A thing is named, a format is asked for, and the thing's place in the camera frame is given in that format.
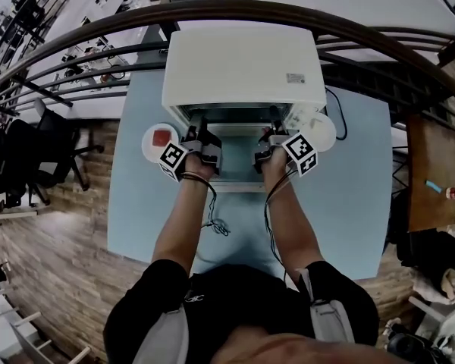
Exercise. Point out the person's left forearm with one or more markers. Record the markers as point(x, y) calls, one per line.
point(182, 222)

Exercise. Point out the black office chair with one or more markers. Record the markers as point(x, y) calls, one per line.
point(60, 139)
point(11, 165)

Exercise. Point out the white wooden shelf frame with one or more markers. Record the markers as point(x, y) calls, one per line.
point(7, 328)

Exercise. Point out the person's right hand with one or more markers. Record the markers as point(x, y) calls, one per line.
point(277, 161)

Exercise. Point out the brown wooden table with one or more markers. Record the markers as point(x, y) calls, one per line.
point(436, 157)

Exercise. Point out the black wrist band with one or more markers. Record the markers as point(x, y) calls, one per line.
point(193, 177)

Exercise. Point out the white toaster oven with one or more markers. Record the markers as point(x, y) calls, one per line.
point(242, 66)

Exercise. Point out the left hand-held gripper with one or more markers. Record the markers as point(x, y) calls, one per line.
point(172, 159)

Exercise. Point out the person's right forearm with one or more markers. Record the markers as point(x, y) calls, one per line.
point(292, 222)

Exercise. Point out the person's left hand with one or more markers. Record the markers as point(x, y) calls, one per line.
point(195, 165)

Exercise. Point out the person's black shirt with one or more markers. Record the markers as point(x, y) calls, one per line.
point(246, 298)

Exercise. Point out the light blue pen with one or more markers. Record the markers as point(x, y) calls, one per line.
point(434, 186)

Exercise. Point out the white round plate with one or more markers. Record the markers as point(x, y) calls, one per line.
point(151, 152)
point(324, 131)

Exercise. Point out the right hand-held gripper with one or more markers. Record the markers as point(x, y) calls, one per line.
point(301, 152)

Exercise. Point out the beige cloth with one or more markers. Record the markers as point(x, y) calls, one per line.
point(436, 286)

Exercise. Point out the person's chin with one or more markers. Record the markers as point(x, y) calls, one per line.
point(307, 351)

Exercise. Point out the red square block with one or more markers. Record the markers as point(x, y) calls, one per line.
point(162, 138)

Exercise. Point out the black metal railing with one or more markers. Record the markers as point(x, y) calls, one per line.
point(227, 8)

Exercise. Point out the black chair with clothes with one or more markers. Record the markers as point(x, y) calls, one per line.
point(432, 241)

